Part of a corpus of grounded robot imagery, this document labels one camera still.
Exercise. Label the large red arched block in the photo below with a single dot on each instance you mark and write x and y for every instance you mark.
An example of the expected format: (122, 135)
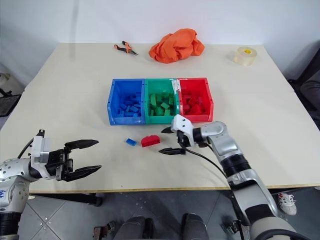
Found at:
(150, 141)

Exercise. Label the large green block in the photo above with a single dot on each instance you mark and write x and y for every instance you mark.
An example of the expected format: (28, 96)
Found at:
(153, 98)

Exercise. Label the crumpled orange cloth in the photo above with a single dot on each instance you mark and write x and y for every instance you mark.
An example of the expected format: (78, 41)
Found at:
(175, 46)

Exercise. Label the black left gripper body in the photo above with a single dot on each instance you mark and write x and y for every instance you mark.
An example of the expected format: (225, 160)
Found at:
(58, 161)

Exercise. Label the black chair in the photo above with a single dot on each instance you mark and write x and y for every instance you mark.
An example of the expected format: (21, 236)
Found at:
(308, 87)

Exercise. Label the white tape strip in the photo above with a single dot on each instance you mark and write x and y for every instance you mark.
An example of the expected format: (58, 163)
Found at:
(175, 86)

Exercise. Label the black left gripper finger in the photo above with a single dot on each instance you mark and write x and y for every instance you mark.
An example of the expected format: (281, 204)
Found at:
(82, 171)
(82, 144)

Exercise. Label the red plastic bin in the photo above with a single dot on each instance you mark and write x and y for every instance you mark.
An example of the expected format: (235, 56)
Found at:
(197, 86)

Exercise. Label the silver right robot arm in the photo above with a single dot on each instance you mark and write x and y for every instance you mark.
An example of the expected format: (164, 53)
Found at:
(225, 147)

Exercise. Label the small green block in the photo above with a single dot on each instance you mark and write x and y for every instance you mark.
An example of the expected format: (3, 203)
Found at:
(165, 105)
(167, 112)

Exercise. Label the dark rounded shape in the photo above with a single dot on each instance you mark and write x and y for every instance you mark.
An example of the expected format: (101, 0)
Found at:
(195, 227)

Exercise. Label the small blue block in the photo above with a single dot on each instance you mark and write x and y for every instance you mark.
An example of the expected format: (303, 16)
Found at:
(130, 141)

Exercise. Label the clear tape roll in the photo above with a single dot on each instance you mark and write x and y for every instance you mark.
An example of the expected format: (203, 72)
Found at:
(243, 57)

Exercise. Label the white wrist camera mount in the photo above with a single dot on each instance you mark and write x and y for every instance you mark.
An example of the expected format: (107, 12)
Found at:
(182, 125)
(41, 147)

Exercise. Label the black table foot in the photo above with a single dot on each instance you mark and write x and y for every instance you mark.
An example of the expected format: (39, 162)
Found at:
(70, 198)

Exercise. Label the blue plastic bin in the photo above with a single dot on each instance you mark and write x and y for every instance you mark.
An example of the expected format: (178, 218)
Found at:
(120, 90)

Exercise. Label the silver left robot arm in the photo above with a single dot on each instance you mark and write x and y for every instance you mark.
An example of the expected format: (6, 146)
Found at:
(10, 172)

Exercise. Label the green plastic bin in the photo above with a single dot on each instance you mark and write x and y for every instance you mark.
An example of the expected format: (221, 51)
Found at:
(160, 86)

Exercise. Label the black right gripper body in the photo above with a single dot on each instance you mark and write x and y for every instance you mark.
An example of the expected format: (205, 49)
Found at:
(184, 141)

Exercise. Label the white sneaker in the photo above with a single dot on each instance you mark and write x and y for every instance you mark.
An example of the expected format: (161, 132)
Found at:
(287, 203)

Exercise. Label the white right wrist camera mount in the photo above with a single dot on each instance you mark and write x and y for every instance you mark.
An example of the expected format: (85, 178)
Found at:
(182, 125)

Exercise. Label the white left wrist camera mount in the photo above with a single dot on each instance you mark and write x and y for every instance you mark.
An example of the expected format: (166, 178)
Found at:
(41, 147)

